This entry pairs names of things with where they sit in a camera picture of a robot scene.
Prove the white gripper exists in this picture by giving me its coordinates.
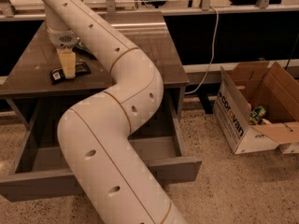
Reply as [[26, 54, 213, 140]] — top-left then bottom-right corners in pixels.
[[48, 27, 78, 79]]

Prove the black rxbar chocolate wrapper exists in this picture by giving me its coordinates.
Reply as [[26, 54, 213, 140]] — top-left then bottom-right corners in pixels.
[[50, 62, 91, 84]]

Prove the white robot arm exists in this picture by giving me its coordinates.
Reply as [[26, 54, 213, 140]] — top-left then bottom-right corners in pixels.
[[42, 0, 187, 224]]

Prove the grey cabinet with glossy top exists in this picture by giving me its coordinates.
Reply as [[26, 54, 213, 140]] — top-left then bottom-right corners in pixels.
[[1, 15, 188, 132]]

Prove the open grey top drawer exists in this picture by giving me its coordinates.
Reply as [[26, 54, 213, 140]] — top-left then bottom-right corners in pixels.
[[0, 90, 202, 202]]

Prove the green soda can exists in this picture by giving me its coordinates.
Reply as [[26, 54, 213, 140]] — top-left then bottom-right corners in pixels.
[[76, 39, 90, 52]]

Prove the corovan cardboard box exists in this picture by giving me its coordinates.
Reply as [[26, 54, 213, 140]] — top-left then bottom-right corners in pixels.
[[213, 62, 299, 154]]

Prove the green snack bag in box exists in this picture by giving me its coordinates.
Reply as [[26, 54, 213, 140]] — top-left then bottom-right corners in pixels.
[[249, 105, 266, 125]]

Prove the metal railing frame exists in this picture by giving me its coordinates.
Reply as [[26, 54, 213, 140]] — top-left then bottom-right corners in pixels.
[[0, 0, 299, 19]]

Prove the white cable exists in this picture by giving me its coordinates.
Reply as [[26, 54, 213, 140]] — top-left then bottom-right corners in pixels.
[[184, 6, 220, 95]]

